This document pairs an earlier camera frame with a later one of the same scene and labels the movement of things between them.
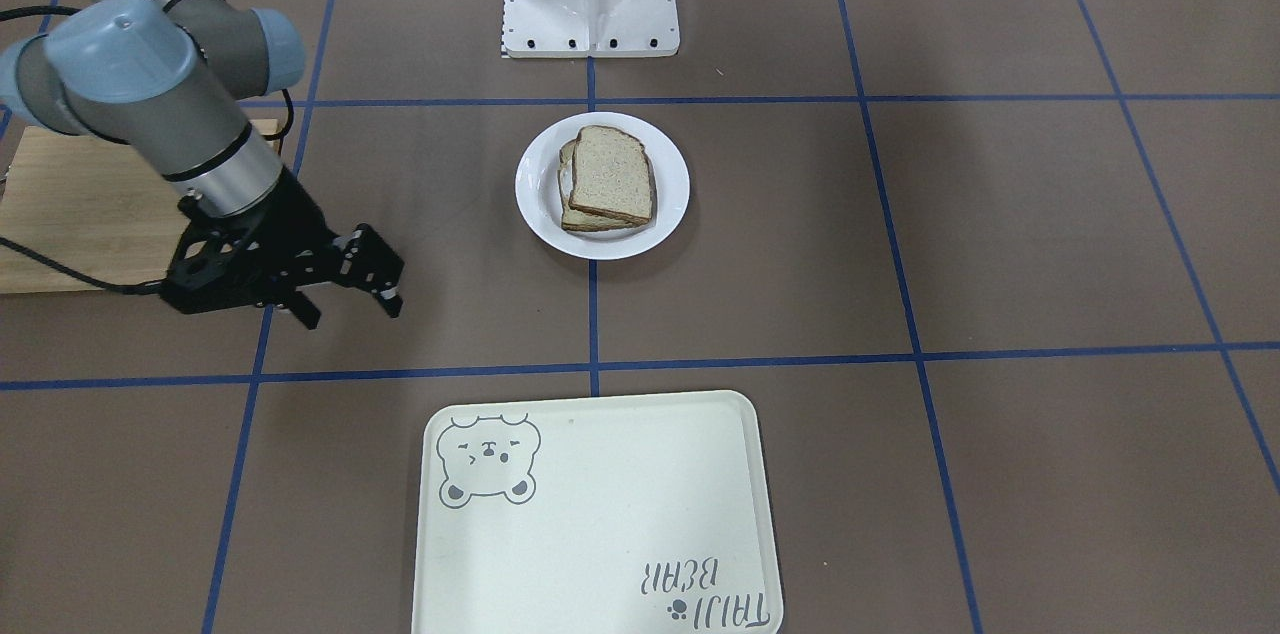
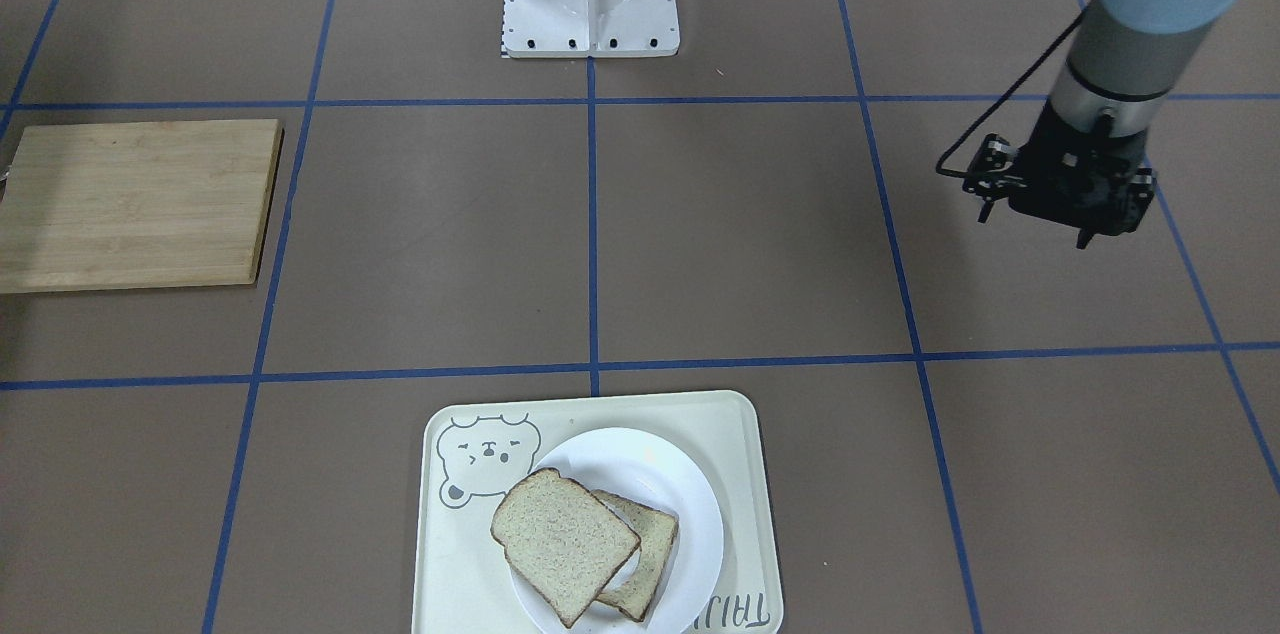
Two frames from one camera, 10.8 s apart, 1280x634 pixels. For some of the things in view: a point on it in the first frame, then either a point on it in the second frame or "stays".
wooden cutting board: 92,201 stays
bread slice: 611,174 to 564,546
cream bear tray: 630,514 stays
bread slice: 576,218 to 657,531
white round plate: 537,188 to 659,472
